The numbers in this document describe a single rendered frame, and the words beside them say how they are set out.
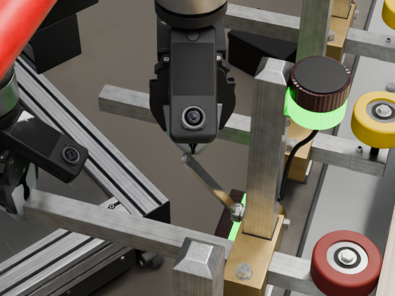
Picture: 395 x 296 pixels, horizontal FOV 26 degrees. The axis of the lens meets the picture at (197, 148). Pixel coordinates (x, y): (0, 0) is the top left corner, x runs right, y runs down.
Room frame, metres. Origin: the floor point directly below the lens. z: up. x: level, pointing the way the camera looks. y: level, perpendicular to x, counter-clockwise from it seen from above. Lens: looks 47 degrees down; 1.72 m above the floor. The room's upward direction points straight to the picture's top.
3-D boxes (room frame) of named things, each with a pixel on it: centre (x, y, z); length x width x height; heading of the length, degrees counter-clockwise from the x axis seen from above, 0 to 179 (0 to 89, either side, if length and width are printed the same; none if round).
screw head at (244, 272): (0.57, -0.06, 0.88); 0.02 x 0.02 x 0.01
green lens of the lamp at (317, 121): (0.63, -0.12, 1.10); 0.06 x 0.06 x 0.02
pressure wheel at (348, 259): (0.57, -0.17, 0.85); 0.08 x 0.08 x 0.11
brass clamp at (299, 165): (0.86, -0.15, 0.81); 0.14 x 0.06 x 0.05; 162
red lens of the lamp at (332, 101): (0.63, -0.12, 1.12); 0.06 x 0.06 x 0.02
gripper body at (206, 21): (0.67, 0.01, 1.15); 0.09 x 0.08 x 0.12; 2
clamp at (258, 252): (0.62, -0.07, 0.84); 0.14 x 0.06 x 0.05; 162
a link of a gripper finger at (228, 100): (0.65, -0.02, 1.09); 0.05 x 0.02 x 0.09; 92
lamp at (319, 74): (0.63, -0.12, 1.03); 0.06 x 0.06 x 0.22; 72
